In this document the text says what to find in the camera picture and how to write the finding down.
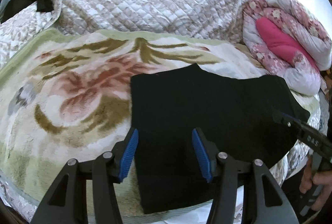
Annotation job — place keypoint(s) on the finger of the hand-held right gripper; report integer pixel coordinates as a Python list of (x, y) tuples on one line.
[(289, 121)]

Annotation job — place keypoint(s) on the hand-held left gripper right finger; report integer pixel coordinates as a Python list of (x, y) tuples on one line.
[(201, 155)]

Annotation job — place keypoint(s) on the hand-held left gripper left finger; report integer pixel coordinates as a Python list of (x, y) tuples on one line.
[(127, 156)]

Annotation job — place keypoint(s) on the black pants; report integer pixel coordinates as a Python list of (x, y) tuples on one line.
[(207, 115)]

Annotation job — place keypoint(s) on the person's right hand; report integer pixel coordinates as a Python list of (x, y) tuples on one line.
[(323, 187)]

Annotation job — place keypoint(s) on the floral fleece blanket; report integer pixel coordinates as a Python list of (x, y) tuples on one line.
[(77, 110)]

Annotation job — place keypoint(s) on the pink floral comforter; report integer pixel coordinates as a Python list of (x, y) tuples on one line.
[(280, 42)]

